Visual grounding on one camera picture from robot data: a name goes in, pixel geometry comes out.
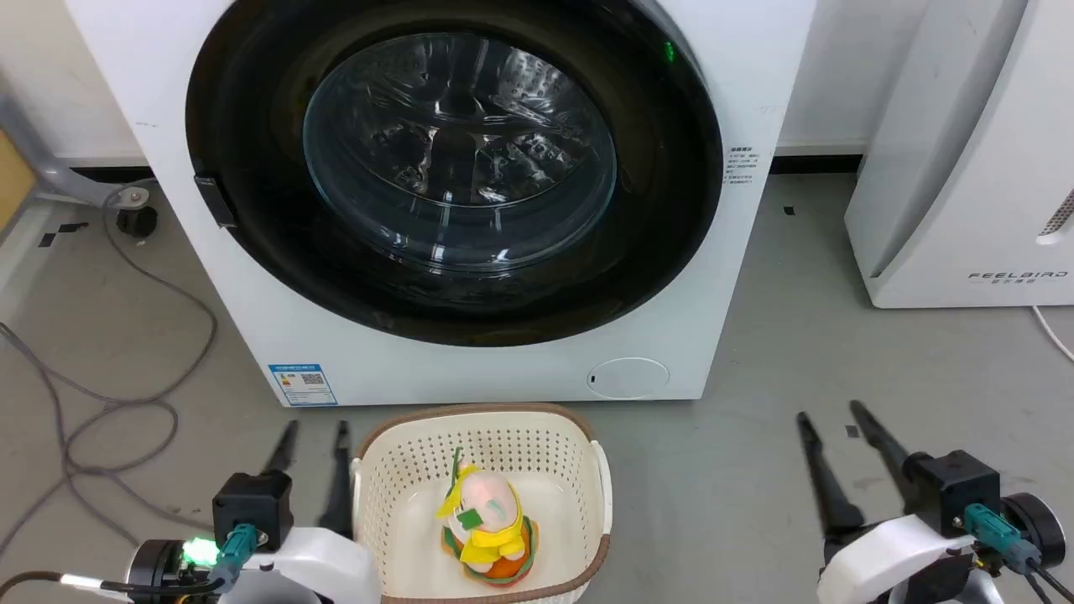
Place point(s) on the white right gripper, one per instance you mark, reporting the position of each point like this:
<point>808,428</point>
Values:
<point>889,558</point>

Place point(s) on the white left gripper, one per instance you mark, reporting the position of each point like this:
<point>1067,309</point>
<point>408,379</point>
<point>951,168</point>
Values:
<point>336,564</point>

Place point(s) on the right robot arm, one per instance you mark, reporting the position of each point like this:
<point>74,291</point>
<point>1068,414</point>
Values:
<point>1036,524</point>

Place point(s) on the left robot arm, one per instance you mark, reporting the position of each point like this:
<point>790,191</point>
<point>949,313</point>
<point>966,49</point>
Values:
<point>164,569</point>

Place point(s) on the white front-load washing machine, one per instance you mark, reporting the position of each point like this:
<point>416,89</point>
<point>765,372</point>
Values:
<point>738,277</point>

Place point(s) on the black round washer door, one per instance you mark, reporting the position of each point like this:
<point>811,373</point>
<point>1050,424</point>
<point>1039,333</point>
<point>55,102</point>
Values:
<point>252,201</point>

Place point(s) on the cream perforated laundry basket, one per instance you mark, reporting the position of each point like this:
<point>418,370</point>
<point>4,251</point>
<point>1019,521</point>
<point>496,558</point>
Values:
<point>394,486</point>

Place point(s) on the pink doll in yellow dress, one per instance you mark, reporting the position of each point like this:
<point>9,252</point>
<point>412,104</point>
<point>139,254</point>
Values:
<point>491,524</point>

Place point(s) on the black caster wheel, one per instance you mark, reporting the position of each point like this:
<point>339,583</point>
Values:
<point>136,220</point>

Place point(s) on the white Feelbird appliance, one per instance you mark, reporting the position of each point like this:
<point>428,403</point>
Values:
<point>965,168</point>

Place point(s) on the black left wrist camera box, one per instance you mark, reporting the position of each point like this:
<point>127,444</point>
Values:
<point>252,507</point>

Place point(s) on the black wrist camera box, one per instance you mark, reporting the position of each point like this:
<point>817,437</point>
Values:
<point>252,507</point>
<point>956,491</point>

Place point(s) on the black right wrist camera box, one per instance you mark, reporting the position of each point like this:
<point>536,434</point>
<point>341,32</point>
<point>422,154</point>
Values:
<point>956,491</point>

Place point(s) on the grey metal frame leg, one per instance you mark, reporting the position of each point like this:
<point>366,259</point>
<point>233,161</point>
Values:
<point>42,155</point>

